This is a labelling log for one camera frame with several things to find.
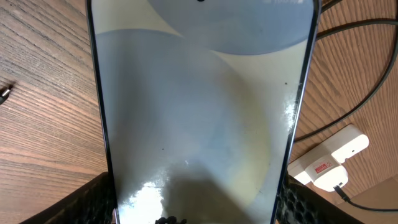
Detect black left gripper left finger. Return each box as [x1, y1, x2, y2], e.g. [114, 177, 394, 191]
[21, 172, 116, 224]

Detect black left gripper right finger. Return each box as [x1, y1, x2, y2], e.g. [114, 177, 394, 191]
[276, 175, 362, 224]

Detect blue screen smartphone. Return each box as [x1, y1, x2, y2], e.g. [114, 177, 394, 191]
[86, 0, 322, 223]

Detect white charger plug adapter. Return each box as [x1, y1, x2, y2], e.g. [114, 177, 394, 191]
[305, 156, 348, 192]

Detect white power strip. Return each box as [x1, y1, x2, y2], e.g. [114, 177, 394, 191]
[288, 124, 369, 185]

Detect black charging cable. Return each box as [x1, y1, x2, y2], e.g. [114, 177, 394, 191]
[0, 0, 398, 213]

